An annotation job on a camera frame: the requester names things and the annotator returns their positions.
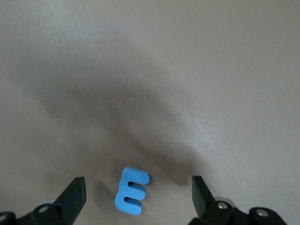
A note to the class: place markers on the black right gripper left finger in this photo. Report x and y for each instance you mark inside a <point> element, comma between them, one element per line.
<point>72,197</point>

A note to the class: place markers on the blue foam letter E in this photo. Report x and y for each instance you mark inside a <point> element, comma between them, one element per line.
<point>122,194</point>

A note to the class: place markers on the brown table cover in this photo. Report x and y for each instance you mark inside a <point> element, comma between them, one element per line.
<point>93,58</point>

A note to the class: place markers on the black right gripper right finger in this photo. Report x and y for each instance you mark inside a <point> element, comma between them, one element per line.
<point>200,197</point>

